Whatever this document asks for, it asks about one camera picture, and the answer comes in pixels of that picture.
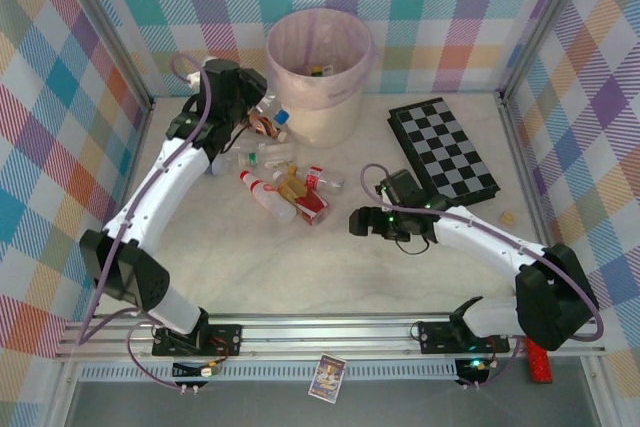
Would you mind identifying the clear bottle with white cap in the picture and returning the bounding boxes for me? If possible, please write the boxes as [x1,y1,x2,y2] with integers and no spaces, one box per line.
[258,143,296,163]

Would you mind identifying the purple bin liner bag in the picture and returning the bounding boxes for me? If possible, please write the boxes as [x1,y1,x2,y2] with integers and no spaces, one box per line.
[264,9,381,113]

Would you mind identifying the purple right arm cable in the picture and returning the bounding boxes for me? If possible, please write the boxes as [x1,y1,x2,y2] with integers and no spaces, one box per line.
[360,163,603,391]

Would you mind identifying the clear bottle with blue cap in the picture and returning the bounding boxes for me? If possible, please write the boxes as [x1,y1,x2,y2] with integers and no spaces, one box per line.
[207,154,237,179]

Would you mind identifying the clear cola bottle red label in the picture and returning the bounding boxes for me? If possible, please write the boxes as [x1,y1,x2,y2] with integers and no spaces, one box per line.
[305,165,347,197]

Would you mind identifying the small brown label bottle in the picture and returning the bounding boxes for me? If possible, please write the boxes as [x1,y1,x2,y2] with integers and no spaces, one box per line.
[249,114,289,142]

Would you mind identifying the black and grey chessboard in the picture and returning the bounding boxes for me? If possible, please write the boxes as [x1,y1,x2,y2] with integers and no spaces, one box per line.
[386,96,503,207]

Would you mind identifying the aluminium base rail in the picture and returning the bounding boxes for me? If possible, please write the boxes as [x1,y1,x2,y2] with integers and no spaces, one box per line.
[53,314,609,363]

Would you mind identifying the black cable connector bracket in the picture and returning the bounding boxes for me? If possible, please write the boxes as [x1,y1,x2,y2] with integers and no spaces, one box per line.
[172,360,224,396]
[453,357,490,391]

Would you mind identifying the white plastic bin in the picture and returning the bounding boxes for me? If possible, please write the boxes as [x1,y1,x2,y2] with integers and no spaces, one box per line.
[264,9,381,150]

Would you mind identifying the white slotted cable duct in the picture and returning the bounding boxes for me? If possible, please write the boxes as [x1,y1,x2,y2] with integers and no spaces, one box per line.
[78,364,461,383]

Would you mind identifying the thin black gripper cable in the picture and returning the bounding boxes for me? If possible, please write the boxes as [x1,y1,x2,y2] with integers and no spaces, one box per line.
[394,235,432,256]

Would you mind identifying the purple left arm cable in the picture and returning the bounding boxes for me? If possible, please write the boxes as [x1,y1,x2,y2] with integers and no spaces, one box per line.
[74,52,221,391]

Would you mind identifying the colourful game card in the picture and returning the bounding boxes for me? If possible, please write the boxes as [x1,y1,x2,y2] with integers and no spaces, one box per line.
[307,352,347,402]

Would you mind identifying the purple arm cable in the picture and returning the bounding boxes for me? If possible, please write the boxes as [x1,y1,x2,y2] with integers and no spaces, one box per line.
[360,163,603,391]
[74,52,221,391]

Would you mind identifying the amber tea bottle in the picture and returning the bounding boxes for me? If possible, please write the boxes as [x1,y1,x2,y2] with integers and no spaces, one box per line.
[272,166,311,203]

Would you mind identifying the clear bottle with blue label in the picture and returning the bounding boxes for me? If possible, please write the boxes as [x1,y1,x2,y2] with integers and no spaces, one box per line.
[254,91,292,127]

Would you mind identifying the aluminium frame post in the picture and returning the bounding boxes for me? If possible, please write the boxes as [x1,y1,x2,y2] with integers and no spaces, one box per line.
[497,0,599,106]
[58,0,157,113]

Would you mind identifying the aluminium frame side bar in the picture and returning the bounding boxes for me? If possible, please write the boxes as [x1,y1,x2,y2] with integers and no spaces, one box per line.
[498,94,556,251]
[88,99,157,322]

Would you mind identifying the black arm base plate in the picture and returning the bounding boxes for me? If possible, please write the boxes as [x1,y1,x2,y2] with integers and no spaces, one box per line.
[152,324,244,359]
[418,319,511,354]

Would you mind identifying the clear bottle large red label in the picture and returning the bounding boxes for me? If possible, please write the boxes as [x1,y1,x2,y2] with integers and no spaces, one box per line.
[294,190,332,227]

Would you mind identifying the clear bottle with green cap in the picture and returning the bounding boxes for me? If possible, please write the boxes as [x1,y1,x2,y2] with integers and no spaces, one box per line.
[235,146,264,169]

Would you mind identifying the red glitter block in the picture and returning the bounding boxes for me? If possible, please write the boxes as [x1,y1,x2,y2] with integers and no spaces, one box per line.
[524,336,554,382]

